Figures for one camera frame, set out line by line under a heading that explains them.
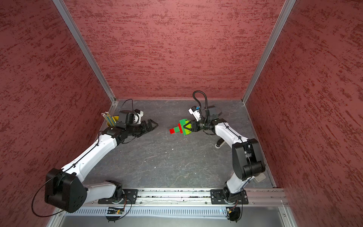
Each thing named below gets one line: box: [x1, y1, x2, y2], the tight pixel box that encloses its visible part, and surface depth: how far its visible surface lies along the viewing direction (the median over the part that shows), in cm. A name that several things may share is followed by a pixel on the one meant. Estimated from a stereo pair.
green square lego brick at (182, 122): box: [179, 118, 188, 128], surface depth 85 cm
